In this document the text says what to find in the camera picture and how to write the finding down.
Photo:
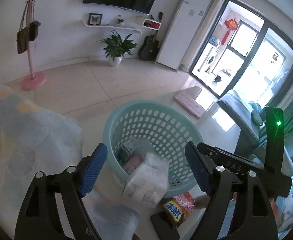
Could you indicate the teal plastic laundry basket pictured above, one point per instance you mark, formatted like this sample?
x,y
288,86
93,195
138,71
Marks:
x,y
167,130

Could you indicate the floral cushion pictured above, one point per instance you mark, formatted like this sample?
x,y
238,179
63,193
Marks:
x,y
292,199

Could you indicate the green potted plant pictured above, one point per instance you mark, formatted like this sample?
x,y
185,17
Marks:
x,y
117,47

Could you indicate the red chinese knot decoration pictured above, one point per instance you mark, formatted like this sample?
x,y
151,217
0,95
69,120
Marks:
x,y
232,25

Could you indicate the yellow snack wrapper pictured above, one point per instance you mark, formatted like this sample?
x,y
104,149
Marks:
x,y
179,208

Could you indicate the brown tote bag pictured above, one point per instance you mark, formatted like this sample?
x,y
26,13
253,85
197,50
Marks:
x,y
22,38

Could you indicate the pink yogurt drink bottle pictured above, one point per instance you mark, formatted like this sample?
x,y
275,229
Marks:
x,y
133,163

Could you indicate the pink coat rack stand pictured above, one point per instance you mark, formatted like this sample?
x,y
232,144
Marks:
x,y
34,79

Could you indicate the framed butterfly picture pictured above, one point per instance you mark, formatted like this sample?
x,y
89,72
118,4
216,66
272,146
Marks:
x,y
94,19

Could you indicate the white washing machine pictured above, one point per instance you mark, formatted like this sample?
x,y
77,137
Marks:
x,y
209,58

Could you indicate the small flower figurine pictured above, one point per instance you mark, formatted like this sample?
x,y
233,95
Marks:
x,y
120,21

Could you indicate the white red wall cube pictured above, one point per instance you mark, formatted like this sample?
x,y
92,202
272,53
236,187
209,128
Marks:
x,y
151,24

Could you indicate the grey sofa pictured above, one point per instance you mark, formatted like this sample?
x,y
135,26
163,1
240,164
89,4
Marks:
x,y
240,112

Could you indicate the white curved wall shelf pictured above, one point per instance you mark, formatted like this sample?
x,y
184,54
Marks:
x,y
114,27

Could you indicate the white tall cabinet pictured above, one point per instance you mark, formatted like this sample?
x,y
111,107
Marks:
x,y
186,21

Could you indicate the black small bag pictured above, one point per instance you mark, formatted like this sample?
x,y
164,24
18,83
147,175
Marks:
x,y
34,25

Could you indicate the pink folded mat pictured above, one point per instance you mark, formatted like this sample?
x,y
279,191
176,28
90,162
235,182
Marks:
x,y
187,99

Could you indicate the black acoustic guitar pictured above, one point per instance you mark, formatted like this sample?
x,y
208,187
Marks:
x,y
149,49

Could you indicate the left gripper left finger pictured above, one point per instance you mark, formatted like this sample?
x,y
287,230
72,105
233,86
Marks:
x,y
39,214

